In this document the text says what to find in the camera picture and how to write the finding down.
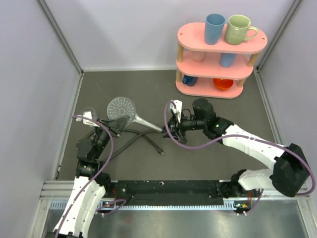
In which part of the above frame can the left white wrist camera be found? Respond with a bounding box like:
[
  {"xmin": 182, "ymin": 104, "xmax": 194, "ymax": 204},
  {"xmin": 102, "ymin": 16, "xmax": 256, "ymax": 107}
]
[{"xmin": 73, "ymin": 111, "xmax": 99, "ymax": 127}]

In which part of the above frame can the purple cable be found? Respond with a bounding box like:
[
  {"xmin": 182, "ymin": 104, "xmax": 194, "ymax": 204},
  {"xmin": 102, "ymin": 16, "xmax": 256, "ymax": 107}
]
[
  {"xmin": 164, "ymin": 100, "xmax": 315, "ymax": 195},
  {"xmin": 54, "ymin": 114, "xmax": 127, "ymax": 238}
]

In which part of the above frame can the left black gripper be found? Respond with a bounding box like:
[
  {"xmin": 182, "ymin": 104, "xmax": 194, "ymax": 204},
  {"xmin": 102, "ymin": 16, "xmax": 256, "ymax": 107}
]
[{"xmin": 93, "ymin": 115, "xmax": 129, "ymax": 159}]

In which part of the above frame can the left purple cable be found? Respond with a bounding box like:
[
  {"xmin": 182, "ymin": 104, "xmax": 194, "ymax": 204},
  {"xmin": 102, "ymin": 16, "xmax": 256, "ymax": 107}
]
[{"xmin": 54, "ymin": 114, "xmax": 127, "ymax": 238}]

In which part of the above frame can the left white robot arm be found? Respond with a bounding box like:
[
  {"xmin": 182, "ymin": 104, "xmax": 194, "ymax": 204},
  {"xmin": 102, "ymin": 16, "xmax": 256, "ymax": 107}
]
[{"xmin": 46, "ymin": 115, "xmax": 130, "ymax": 238}]

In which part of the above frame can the aluminium rail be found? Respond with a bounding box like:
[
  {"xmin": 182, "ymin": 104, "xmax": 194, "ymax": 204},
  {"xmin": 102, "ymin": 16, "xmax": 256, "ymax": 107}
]
[{"xmin": 39, "ymin": 179, "xmax": 310, "ymax": 211}]

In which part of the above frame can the orange bowl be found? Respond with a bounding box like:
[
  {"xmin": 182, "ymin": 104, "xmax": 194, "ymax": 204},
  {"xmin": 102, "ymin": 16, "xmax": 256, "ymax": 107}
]
[{"xmin": 213, "ymin": 78, "xmax": 234, "ymax": 90}]

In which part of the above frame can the pink three-tier shelf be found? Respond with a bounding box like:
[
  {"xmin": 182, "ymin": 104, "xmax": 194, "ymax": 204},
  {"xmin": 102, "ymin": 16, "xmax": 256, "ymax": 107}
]
[{"xmin": 176, "ymin": 22, "xmax": 267, "ymax": 99}]

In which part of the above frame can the light blue cup middle shelf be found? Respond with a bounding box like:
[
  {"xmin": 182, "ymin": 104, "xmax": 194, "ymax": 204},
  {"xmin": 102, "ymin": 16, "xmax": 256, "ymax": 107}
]
[{"xmin": 220, "ymin": 53, "xmax": 236, "ymax": 68}]

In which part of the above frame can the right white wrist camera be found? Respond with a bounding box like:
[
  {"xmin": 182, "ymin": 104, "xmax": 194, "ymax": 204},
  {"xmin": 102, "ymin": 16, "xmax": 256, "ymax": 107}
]
[{"xmin": 169, "ymin": 100, "xmax": 183, "ymax": 122}]

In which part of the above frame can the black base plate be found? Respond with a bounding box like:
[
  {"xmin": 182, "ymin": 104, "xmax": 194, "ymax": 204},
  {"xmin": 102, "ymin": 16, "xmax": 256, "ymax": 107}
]
[{"xmin": 111, "ymin": 180, "xmax": 234, "ymax": 206}]

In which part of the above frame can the dark blue cup bottom shelf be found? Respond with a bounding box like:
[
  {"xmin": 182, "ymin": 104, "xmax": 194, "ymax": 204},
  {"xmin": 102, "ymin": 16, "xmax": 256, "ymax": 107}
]
[{"xmin": 182, "ymin": 75, "xmax": 198, "ymax": 87}]

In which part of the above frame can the green mug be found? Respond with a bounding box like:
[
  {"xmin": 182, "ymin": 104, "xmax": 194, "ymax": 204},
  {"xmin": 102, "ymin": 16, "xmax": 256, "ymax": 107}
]
[{"xmin": 224, "ymin": 14, "xmax": 258, "ymax": 45}]

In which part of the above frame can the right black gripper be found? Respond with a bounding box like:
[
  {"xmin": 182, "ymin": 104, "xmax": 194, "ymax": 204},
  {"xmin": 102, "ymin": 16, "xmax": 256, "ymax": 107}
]
[{"xmin": 162, "ymin": 112, "xmax": 207, "ymax": 141}]

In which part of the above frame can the grey shower head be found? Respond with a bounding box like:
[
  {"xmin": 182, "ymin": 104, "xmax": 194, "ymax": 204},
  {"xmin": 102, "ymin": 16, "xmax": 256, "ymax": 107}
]
[{"xmin": 106, "ymin": 97, "xmax": 162, "ymax": 132}]

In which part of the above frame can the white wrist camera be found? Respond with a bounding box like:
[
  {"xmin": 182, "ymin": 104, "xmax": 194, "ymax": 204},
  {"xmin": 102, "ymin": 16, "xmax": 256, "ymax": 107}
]
[
  {"xmin": 169, "ymin": 100, "xmax": 183, "ymax": 122},
  {"xmin": 73, "ymin": 111, "xmax": 99, "ymax": 127}
]

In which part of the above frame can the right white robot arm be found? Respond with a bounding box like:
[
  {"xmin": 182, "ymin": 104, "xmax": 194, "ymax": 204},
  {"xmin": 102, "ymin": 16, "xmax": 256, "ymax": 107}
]
[{"xmin": 163, "ymin": 98, "xmax": 316, "ymax": 197}]

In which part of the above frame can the blue tumbler on top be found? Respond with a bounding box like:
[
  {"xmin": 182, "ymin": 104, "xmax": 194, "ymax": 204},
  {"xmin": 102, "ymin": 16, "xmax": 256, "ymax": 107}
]
[{"xmin": 205, "ymin": 13, "xmax": 225, "ymax": 45}]

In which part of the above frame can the pink cup middle shelf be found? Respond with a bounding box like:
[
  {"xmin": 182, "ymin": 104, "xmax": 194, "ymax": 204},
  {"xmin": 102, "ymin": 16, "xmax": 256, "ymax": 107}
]
[{"xmin": 191, "ymin": 51, "xmax": 205, "ymax": 62}]

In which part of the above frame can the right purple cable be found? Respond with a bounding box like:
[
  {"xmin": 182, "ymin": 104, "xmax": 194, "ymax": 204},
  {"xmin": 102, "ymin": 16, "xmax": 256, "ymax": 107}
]
[{"xmin": 164, "ymin": 100, "xmax": 315, "ymax": 195}]

